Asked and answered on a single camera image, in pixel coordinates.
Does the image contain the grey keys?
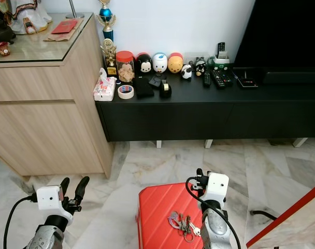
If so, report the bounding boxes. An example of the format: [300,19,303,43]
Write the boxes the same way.
[180,217,203,243]

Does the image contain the red plastic stool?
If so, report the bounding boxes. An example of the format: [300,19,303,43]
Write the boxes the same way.
[137,182,211,249]

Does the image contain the black tv console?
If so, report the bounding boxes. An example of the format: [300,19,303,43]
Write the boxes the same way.
[95,67,315,142]

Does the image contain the black metal table leg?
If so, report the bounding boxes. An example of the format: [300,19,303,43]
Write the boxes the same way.
[251,210,279,221]

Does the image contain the light wood cabinet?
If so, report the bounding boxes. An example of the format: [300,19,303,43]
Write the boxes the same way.
[0,13,116,178]

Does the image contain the black tape dispenser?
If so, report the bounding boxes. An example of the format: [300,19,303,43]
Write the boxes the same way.
[159,80,173,99]

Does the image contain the large black remote control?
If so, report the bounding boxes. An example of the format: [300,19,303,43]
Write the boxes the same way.
[211,70,233,89]

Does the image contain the black wallet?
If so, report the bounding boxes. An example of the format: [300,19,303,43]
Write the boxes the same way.
[134,76,155,99]

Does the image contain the pink white tissue pack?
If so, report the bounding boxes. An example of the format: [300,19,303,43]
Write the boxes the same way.
[93,68,117,102]

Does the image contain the small black gadget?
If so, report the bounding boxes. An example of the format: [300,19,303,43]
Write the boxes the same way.
[149,74,164,88]

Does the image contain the small white black toy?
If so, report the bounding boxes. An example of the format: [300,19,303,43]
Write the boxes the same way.
[181,64,193,79]

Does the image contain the white tape roll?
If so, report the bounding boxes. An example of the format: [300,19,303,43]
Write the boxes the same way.
[118,85,135,100]

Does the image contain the flat black box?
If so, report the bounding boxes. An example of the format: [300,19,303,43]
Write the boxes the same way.
[236,70,260,88]

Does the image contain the black white figure toy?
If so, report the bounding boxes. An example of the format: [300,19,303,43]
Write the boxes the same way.
[194,57,207,77]

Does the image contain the marble pattern red edged table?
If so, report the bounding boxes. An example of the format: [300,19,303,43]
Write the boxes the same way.
[246,179,315,249]

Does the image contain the green white remote holder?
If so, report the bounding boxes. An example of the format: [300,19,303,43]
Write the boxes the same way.
[208,54,231,71]

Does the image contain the yellow round plush toy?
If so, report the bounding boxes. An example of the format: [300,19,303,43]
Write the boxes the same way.
[167,52,184,74]

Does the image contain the white round plush toy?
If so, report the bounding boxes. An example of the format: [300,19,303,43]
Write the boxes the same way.
[152,52,168,74]

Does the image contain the black round plush toy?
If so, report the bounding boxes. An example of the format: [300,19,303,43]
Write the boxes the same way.
[135,52,153,74]

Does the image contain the red lidded clear jar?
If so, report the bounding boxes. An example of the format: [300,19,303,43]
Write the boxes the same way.
[116,50,135,84]

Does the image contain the small gold trophy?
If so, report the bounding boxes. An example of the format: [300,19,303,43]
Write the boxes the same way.
[101,39,118,77]

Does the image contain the brown paper envelope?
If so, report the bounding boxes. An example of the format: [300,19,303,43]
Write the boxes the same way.
[44,18,84,42]

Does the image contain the red patterned cup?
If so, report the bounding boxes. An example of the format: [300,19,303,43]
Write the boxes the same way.
[0,41,10,57]

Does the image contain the red envelope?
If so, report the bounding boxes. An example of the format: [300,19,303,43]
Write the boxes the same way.
[51,19,78,35]

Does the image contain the black incense burner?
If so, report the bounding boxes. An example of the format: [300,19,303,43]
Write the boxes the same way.
[0,16,17,44]

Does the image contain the tall blue gold trophy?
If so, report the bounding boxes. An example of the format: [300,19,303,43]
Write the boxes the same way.
[97,0,117,42]

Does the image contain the silver lamp pole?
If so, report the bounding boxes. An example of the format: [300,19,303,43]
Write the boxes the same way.
[67,0,83,19]

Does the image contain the white robed figurine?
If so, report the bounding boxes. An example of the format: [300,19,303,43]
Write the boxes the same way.
[8,0,53,35]

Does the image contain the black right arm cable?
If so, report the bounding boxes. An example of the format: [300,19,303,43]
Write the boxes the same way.
[185,176,244,249]

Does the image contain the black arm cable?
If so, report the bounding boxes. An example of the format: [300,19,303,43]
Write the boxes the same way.
[3,193,37,249]
[185,176,244,249]

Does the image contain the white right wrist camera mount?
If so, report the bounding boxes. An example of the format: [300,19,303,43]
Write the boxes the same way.
[204,172,230,207]

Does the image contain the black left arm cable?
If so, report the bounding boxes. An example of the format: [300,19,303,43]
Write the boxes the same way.
[3,193,37,249]

